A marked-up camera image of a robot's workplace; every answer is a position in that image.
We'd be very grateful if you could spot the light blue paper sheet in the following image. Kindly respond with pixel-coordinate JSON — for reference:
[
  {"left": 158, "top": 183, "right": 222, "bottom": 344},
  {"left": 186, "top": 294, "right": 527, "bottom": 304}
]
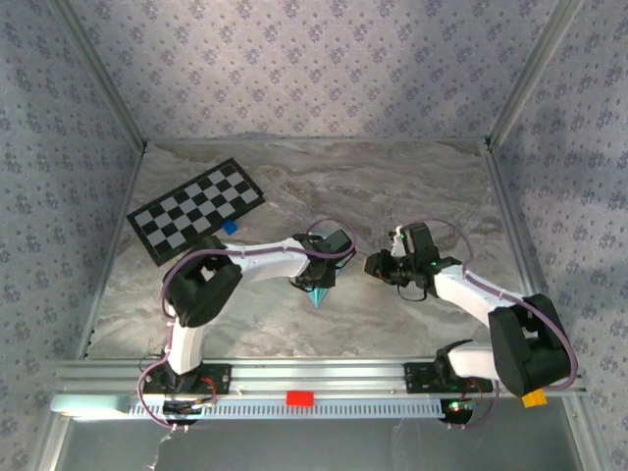
[{"left": 307, "top": 231, "right": 355, "bottom": 310}]

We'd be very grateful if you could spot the black and white chessboard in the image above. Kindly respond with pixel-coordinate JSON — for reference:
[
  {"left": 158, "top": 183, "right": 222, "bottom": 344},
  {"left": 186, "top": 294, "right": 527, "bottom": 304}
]
[{"left": 126, "top": 157, "right": 268, "bottom": 267}]

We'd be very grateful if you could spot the black circuit board with light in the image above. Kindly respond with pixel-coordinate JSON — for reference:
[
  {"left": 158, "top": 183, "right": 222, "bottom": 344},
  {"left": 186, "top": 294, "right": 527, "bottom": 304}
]
[{"left": 438, "top": 397, "right": 481, "bottom": 426}]

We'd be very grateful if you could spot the grey metal panel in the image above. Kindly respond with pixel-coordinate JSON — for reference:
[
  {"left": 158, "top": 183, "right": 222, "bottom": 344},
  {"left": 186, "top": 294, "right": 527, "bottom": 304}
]
[{"left": 63, "top": 419, "right": 585, "bottom": 471}]

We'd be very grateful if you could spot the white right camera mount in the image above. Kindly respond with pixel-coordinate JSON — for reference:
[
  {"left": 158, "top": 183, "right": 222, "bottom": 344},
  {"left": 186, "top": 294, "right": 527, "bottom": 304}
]
[{"left": 387, "top": 228, "right": 407, "bottom": 259}]

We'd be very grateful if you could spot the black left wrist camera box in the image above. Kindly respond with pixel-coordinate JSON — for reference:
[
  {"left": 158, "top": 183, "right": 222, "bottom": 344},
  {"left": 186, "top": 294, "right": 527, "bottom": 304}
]
[{"left": 323, "top": 229, "right": 353, "bottom": 261}]

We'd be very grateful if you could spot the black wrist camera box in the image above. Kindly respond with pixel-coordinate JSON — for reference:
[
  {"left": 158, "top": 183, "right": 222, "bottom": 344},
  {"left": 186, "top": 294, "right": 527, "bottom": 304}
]
[
  {"left": 323, "top": 229, "right": 353, "bottom": 261},
  {"left": 402, "top": 222, "right": 442, "bottom": 264}
]

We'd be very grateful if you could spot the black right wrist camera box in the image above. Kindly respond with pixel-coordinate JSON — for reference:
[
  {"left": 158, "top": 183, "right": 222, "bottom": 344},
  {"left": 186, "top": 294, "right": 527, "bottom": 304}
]
[{"left": 402, "top": 222, "right": 442, "bottom": 264}]

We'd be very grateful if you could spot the aluminium mounting rail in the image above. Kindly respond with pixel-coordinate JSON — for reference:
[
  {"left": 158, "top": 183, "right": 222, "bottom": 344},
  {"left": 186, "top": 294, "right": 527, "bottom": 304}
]
[{"left": 48, "top": 357, "right": 590, "bottom": 398}]

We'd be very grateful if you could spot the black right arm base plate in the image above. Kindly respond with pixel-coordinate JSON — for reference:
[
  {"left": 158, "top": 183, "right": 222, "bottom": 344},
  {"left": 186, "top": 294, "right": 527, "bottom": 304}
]
[{"left": 403, "top": 361, "right": 495, "bottom": 394}]

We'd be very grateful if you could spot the aluminium frame bar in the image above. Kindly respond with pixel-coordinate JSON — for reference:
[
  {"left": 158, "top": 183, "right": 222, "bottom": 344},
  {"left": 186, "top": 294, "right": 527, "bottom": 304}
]
[
  {"left": 485, "top": 0, "right": 588, "bottom": 151},
  {"left": 483, "top": 141, "right": 565, "bottom": 359},
  {"left": 76, "top": 144, "right": 148, "bottom": 362},
  {"left": 144, "top": 136, "right": 490, "bottom": 146},
  {"left": 51, "top": 0, "right": 149, "bottom": 151}
]

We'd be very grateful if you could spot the white slotted cable duct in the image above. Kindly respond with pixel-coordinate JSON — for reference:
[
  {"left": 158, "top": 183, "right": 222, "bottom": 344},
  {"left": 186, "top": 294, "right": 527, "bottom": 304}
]
[{"left": 128, "top": 397, "right": 445, "bottom": 421}]

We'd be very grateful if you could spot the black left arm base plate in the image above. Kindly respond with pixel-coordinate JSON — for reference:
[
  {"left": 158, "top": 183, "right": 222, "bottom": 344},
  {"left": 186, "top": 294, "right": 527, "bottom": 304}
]
[{"left": 141, "top": 361, "right": 233, "bottom": 396}]

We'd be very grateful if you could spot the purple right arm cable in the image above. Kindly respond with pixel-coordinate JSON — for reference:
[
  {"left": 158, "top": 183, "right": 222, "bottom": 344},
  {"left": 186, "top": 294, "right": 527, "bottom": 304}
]
[{"left": 396, "top": 218, "right": 580, "bottom": 433}]

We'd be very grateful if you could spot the black circuit board with wires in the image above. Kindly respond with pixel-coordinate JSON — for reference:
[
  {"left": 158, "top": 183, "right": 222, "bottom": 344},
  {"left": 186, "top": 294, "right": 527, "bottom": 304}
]
[{"left": 161, "top": 399, "right": 218, "bottom": 427}]

